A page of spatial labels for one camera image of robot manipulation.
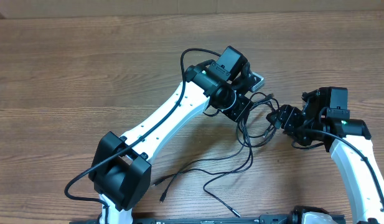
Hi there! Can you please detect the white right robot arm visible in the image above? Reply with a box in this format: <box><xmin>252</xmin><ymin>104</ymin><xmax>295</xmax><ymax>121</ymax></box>
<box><xmin>266</xmin><ymin>86</ymin><xmax>384</xmax><ymax>223</ymax></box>

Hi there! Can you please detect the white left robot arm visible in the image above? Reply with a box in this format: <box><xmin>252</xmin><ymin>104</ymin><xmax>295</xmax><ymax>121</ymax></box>
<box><xmin>88</xmin><ymin>46</ymin><xmax>265</xmax><ymax>223</ymax></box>

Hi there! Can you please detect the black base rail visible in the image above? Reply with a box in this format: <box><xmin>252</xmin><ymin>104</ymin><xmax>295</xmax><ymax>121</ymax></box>
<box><xmin>70</xmin><ymin>205</ymin><xmax>347</xmax><ymax>224</ymax></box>

